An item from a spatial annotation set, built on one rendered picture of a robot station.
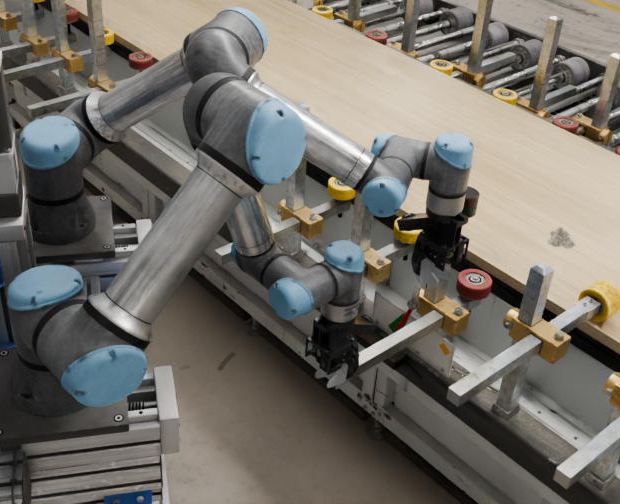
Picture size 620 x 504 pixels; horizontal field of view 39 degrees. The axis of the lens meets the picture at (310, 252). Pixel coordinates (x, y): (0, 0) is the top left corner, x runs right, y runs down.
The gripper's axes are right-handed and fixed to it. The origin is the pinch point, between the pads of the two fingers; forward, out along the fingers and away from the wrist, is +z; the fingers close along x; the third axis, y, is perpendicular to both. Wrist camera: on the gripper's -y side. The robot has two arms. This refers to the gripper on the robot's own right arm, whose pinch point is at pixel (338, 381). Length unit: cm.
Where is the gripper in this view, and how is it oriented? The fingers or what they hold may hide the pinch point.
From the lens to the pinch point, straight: 189.4
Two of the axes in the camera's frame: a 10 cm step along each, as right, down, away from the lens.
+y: -7.5, 3.5, -5.6
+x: 6.6, 4.7, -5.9
